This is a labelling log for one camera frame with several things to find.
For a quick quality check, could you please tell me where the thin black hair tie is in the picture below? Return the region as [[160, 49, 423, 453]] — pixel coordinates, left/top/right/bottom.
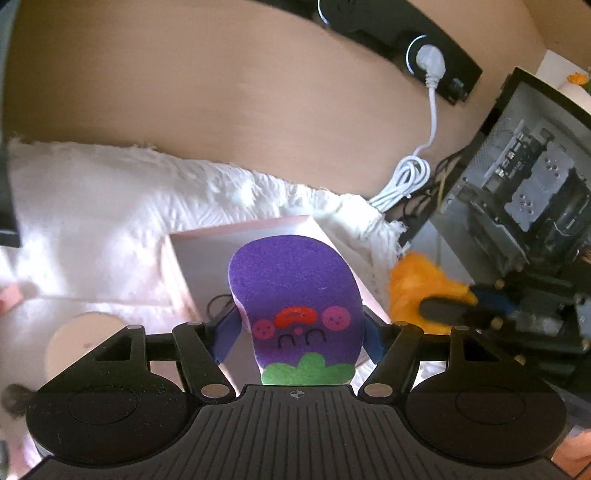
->
[[205, 294, 234, 321]]

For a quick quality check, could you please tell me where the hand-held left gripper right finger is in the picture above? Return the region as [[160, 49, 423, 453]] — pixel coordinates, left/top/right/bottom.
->
[[360, 305, 506, 404]]

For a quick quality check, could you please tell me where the orange plush toy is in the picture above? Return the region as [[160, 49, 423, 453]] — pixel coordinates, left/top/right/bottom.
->
[[387, 251, 478, 335]]

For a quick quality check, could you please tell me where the white cup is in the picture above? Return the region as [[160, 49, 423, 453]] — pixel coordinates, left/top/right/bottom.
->
[[45, 311, 122, 386]]

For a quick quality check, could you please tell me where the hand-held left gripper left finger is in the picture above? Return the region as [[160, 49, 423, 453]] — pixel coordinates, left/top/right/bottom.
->
[[90, 307, 243, 403]]

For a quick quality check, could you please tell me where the white plug with cable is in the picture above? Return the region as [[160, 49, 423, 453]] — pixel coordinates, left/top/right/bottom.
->
[[369, 45, 446, 213]]

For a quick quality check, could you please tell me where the black power strip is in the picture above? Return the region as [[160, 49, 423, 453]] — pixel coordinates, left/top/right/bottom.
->
[[277, 0, 483, 107]]

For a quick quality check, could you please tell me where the brown furry plush toy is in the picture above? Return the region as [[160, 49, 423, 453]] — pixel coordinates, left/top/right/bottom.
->
[[0, 382, 38, 422]]

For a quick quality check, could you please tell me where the purple eggplant sponge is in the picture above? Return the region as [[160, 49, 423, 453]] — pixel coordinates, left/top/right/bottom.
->
[[228, 235, 365, 386]]

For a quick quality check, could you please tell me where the pink cardboard box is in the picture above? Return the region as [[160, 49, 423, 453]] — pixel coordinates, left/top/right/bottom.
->
[[159, 215, 393, 333]]

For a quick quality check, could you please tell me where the white fluffy blanket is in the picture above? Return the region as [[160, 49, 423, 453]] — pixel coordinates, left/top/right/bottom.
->
[[0, 134, 407, 476]]

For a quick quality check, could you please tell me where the open computer case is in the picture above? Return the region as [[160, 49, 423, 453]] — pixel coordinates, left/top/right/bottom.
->
[[399, 67, 591, 370]]

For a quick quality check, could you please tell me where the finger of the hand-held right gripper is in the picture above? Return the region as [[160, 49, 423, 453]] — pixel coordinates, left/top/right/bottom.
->
[[470, 282, 517, 320], [418, 296, 483, 325]]

